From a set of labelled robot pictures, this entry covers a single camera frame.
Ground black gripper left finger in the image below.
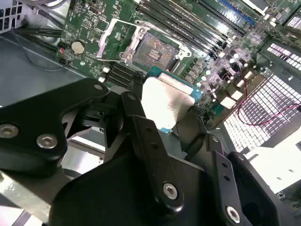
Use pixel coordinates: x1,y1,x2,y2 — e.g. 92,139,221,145
0,72,185,214

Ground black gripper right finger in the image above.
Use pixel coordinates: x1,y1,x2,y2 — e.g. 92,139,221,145
178,110,280,226

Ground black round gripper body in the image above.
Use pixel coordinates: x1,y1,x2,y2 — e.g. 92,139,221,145
48,147,222,226

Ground metal socket cover frame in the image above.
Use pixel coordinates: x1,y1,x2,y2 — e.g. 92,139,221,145
96,18,151,64

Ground silver CPU with green edge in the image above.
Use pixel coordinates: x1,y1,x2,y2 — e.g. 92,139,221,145
140,66,204,135

